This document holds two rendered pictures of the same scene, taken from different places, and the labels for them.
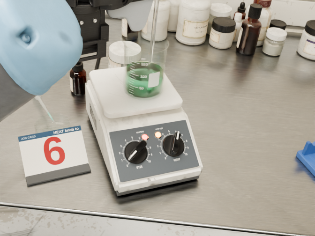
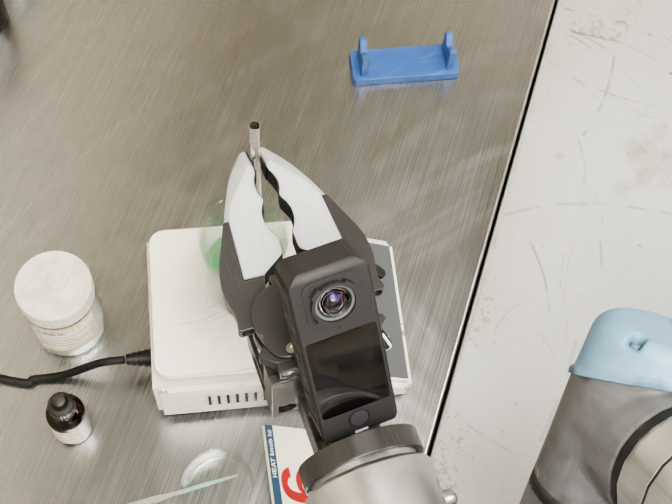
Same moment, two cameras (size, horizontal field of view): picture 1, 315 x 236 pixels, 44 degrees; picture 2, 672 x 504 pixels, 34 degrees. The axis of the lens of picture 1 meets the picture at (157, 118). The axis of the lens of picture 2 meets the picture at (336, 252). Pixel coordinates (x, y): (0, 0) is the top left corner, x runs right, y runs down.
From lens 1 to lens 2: 0.66 m
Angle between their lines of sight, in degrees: 52
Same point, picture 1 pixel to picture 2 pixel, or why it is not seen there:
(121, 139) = not seen: hidden behind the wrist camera
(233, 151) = (326, 178)
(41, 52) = not seen: outside the picture
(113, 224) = (458, 409)
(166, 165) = (387, 297)
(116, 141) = not seen: hidden behind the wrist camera
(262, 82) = (127, 41)
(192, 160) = (381, 253)
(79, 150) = (301, 438)
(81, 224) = (451, 458)
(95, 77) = (184, 365)
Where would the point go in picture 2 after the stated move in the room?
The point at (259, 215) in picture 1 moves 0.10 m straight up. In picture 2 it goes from (468, 195) to (489, 136)
